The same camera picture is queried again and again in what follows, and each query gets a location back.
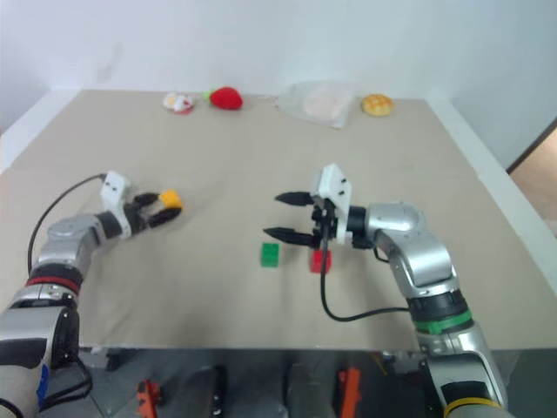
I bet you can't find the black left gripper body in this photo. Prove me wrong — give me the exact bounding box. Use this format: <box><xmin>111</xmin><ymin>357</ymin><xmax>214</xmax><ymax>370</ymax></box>
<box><xmin>124</xmin><ymin>199</ymin><xmax>152</xmax><ymax>236</ymax></box>

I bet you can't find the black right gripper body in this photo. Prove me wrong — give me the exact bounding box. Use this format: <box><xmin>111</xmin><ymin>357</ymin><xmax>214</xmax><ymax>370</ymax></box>
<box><xmin>309</xmin><ymin>195</ymin><xmax>339</xmax><ymax>252</ymax></box>

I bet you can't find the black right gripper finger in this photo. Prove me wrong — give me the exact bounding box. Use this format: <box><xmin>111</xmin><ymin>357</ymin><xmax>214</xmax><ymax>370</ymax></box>
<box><xmin>273</xmin><ymin>191</ymin><xmax>314</xmax><ymax>208</ymax></box>
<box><xmin>262</xmin><ymin>226</ymin><xmax>316</xmax><ymax>250</ymax></box>

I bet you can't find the yellow toy cube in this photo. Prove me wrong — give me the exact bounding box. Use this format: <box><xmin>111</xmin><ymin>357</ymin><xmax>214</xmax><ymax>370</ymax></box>
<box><xmin>158</xmin><ymin>188</ymin><xmax>185</xmax><ymax>212</ymax></box>

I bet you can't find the green toy cube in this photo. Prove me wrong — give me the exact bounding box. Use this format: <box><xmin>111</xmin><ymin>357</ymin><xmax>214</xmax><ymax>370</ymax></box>
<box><xmin>259</xmin><ymin>242</ymin><xmax>282</xmax><ymax>269</ymax></box>

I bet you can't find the red toy cube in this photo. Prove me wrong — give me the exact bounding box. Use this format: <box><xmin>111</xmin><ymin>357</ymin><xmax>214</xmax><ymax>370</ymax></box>
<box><xmin>309</xmin><ymin>250</ymin><xmax>334</xmax><ymax>274</ymax></box>

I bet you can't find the beige table cover sheet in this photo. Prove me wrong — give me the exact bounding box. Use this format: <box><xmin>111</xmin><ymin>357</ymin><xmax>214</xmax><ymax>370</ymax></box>
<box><xmin>0</xmin><ymin>89</ymin><xmax>557</xmax><ymax>350</ymax></box>

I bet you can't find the pale pink soft item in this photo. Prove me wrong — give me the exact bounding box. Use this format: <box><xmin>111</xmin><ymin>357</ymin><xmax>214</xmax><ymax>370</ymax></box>
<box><xmin>302</xmin><ymin>84</ymin><xmax>346</xmax><ymax>122</ymax></box>

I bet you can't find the clear plastic bag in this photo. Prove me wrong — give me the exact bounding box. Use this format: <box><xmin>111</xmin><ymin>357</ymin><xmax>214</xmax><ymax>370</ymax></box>
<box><xmin>275</xmin><ymin>79</ymin><xmax>357</xmax><ymax>131</ymax></box>

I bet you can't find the small white red toy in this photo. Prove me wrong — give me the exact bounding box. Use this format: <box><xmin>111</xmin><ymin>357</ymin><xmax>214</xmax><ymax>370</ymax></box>
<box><xmin>162</xmin><ymin>91</ymin><xmax>196</xmax><ymax>115</ymax></box>

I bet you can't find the red plush strawberry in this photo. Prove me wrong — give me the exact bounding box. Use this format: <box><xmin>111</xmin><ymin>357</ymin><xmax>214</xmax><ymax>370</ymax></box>
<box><xmin>202</xmin><ymin>85</ymin><xmax>245</xmax><ymax>111</ymax></box>

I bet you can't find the golden toy bread bun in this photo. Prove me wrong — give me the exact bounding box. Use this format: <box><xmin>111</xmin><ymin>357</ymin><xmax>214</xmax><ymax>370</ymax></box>
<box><xmin>361</xmin><ymin>93</ymin><xmax>395</xmax><ymax>118</ymax></box>

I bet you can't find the orange black clamp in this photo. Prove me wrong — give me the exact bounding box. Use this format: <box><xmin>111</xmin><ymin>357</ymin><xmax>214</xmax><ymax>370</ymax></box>
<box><xmin>136</xmin><ymin>379</ymin><xmax>169</xmax><ymax>418</ymax></box>
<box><xmin>336</xmin><ymin>367</ymin><xmax>363</xmax><ymax>418</ymax></box>

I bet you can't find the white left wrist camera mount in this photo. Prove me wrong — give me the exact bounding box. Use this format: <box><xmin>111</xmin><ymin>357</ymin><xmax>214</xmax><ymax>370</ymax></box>
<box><xmin>99</xmin><ymin>171</ymin><xmax>133</xmax><ymax>240</ymax></box>

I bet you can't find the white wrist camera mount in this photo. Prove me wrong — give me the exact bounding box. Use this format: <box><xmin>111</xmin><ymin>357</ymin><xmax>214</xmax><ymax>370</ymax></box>
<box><xmin>99</xmin><ymin>171</ymin><xmax>133</xmax><ymax>240</ymax></box>
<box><xmin>310</xmin><ymin>163</ymin><xmax>355</xmax><ymax>244</ymax></box>

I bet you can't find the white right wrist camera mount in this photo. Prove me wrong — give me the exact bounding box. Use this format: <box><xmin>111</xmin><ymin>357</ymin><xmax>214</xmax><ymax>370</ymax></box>
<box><xmin>310</xmin><ymin>163</ymin><xmax>355</xmax><ymax>244</ymax></box>

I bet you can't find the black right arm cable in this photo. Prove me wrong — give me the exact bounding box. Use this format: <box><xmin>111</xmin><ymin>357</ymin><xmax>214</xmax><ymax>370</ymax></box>
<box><xmin>319</xmin><ymin>234</ymin><xmax>413</xmax><ymax>324</ymax></box>

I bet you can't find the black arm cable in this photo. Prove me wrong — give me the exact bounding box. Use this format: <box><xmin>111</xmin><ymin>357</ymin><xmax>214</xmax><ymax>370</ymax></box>
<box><xmin>319</xmin><ymin>234</ymin><xmax>413</xmax><ymax>324</ymax></box>
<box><xmin>26</xmin><ymin>172</ymin><xmax>108</xmax><ymax>273</ymax></box>

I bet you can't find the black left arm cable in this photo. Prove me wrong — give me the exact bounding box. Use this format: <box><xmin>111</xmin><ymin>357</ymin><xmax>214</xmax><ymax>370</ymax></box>
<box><xmin>26</xmin><ymin>172</ymin><xmax>108</xmax><ymax>273</ymax></box>

